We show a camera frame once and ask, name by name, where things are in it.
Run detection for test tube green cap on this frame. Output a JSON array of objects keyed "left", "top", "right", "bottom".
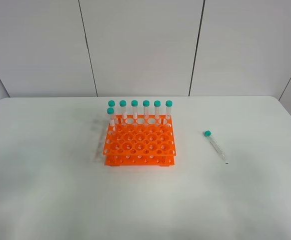
[{"left": 203, "top": 130, "right": 228, "bottom": 164}]

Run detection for row tube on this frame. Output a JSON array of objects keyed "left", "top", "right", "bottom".
[
  {"left": 119, "top": 100, "right": 127, "bottom": 120},
  {"left": 165, "top": 100, "right": 173, "bottom": 120},
  {"left": 131, "top": 100, "right": 138, "bottom": 120},
  {"left": 108, "top": 100, "right": 116, "bottom": 116},
  {"left": 142, "top": 100, "right": 150, "bottom": 120},
  {"left": 154, "top": 100, "right": 161, "bottom": 120}
]

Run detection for orange plastic test tube rack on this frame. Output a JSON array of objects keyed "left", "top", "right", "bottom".
[{"left": 103, "top": 114, "right": 177, "bottom": 167}]

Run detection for front-left racked test tube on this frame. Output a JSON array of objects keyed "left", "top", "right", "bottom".
[{"left": 107, "top": 107, "right": 116, "bottom": 131}]

